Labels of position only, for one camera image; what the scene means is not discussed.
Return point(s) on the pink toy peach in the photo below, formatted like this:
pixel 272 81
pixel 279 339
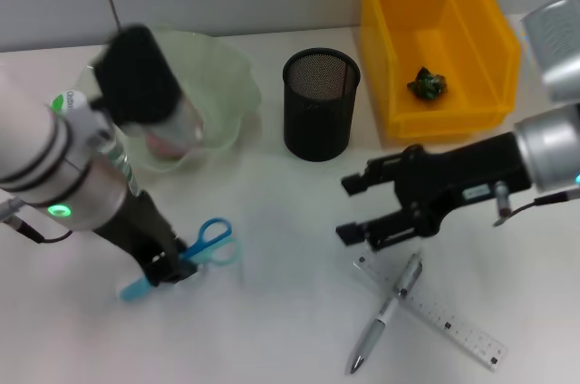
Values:
pixel 158 146

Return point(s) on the clear green-label water bottle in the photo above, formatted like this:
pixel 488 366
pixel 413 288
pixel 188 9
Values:
pixel 63 103

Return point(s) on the white grey ballpoint pen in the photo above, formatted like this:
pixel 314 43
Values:
pixel 374 334

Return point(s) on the yellow plastic bin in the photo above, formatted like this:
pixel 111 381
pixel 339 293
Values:
pixel 408 17

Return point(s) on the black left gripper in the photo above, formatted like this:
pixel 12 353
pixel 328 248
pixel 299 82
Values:
pixel 140 225

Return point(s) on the pale green glass fruit plate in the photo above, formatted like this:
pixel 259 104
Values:
pixel 217 85

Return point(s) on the clear plastic ruler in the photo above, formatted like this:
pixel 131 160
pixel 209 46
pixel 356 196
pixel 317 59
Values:
pixel 462 334

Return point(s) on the black mesh pen cup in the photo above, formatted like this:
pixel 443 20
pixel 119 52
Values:
pixel 317 121

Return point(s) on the blue scissors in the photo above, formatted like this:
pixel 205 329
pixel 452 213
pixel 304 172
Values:
pixel 136 289

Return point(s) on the green plastic wrapper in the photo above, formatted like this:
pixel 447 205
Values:
pixel 427 86

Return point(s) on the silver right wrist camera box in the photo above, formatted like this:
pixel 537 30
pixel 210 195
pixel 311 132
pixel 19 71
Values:
pixel 557 40

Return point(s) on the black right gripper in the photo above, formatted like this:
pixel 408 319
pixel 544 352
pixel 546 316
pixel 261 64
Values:
pixel 462 171

